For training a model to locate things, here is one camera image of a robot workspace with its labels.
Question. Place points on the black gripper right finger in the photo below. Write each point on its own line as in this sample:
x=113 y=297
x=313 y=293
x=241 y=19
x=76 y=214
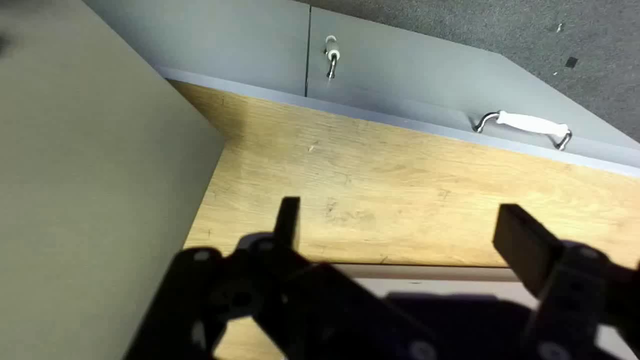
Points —
x=578 y=288

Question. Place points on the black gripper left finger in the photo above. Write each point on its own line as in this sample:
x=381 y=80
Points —
x=309 y=311

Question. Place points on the wooden bench top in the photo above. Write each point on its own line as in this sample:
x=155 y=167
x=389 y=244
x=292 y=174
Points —
x=392 y=197

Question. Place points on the silver cabinet lock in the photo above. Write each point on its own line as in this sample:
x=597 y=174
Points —
x=333 y=54

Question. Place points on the white drawer handle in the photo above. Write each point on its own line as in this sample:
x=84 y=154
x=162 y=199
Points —
x=560 y=134

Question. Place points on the grey file cabinet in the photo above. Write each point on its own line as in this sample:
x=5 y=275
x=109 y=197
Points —
x=274 y=50

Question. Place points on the beige file cabinet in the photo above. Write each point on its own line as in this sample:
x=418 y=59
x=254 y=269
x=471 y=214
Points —
x=102 y=168

